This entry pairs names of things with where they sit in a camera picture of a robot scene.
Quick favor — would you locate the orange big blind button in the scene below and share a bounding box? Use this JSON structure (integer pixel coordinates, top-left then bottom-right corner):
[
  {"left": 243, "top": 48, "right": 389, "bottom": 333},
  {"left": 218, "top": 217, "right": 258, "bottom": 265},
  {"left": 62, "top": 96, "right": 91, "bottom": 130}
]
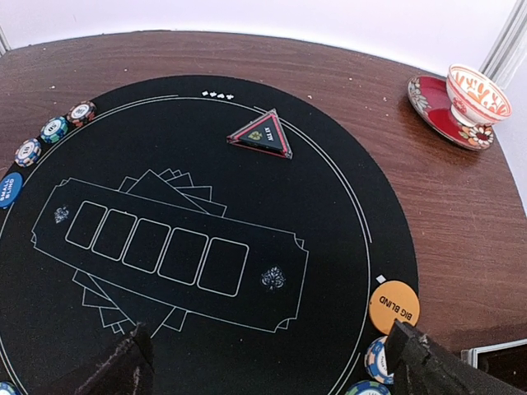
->
[{"left": 368, "top": 281, "right": 421, "bottom": 335}]

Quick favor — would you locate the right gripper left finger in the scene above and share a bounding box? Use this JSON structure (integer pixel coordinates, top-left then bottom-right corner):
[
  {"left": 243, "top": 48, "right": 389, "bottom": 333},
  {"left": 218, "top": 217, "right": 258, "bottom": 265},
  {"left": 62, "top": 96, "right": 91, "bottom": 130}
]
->
[{"left": 72, "top": 323, "right": 155, "bottom": 394}]

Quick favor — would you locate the aluminium frame post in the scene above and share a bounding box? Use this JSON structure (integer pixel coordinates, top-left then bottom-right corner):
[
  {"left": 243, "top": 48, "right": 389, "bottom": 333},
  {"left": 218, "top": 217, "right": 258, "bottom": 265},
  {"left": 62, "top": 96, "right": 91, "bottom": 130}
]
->
[
  {"left": 0, "top": 27, "right": 11, "bottom": 57},
  {"left": 479, "top": 0, "right": 526, "bottom": 90}
]

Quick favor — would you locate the left aluminium frame post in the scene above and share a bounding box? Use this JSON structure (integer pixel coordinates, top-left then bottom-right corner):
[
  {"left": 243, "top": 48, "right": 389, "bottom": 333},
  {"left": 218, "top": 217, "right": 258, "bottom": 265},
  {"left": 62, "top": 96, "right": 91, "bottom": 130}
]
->
[{"left": 0, "top": 27, "right": 11, "bottom": 57}]

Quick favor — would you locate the single green blue poker chip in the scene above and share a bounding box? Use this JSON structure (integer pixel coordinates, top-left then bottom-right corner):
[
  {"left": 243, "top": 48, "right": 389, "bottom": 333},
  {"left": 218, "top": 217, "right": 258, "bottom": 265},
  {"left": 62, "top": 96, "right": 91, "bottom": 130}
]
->
[{"left": 40, "top": 116, "right": 69, "bottom": 144}]

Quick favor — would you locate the red floral saucer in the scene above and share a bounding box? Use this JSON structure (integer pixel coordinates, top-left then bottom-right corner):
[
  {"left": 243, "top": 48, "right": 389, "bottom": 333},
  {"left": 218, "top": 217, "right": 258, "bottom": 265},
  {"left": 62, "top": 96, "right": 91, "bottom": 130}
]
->
[{"left": 407, "top": 76, "right": 495, "bottom": 151}]

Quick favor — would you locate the red black triangular all-in marker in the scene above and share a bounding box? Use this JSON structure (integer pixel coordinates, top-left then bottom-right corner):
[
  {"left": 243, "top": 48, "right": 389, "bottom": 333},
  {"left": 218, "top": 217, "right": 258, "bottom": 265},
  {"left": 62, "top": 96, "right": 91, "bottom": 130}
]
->
[{"left": 226, "top": 109, "right": 293, "bottom": 160}]

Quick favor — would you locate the aluminium poker chip case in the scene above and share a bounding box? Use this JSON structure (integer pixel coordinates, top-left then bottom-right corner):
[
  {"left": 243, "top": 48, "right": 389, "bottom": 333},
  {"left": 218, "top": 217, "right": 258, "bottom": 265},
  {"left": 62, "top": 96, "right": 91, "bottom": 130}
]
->
[{"left": 460, "top": 339, "right": 526, "bottom": 390}]

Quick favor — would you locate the single white blue poker chip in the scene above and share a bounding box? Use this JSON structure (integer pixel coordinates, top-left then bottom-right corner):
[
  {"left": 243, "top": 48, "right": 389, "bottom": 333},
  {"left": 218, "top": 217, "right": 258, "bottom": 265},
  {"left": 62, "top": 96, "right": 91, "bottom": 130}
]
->
[{"left": 15, "top": 138, "right": 42, "bottom": 167}]

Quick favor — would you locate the right aluminium frame post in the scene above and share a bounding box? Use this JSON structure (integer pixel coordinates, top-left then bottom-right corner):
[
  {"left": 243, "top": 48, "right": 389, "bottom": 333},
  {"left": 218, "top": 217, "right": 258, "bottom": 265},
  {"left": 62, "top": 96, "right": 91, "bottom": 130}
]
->
[{"left": 479, "top": 0, "right": 526, "bottom": 90}]

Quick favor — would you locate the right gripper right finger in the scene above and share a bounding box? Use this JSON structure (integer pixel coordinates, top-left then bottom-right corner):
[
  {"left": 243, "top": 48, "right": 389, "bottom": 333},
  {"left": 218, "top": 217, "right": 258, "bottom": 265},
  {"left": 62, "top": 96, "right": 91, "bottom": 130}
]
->
[{"left": 385, "top": 320, "right": 523, "bottom": 395}]

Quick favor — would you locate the blue small blind button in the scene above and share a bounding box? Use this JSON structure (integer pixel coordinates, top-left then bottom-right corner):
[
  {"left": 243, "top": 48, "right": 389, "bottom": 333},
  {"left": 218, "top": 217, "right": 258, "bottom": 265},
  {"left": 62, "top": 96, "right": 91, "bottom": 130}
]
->
[{"left": 0, "top": 172, "right": 24, "bottom": 209}]

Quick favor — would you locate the red white patterned tea bowl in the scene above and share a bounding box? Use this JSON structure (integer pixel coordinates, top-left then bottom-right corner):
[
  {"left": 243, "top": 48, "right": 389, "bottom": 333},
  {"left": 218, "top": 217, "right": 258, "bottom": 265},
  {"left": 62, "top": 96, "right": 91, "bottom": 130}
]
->
[{"left": 446, "top": 63, "right": 512, "bottom": 127}]

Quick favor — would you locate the single brown 100 poker chip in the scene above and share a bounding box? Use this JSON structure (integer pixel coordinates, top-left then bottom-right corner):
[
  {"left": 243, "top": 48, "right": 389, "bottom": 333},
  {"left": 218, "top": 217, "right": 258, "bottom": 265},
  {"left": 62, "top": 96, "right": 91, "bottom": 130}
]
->
[{"left": 67, "top": 100, "right": 96, "bottom": 127}]

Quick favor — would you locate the round black poker mat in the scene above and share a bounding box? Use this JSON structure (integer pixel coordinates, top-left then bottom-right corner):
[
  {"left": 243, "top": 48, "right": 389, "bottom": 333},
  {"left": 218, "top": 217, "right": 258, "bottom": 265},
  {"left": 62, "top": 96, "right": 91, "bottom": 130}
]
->
[{"left": 1, "top": 77, "right": 418, "bottom": 394}]

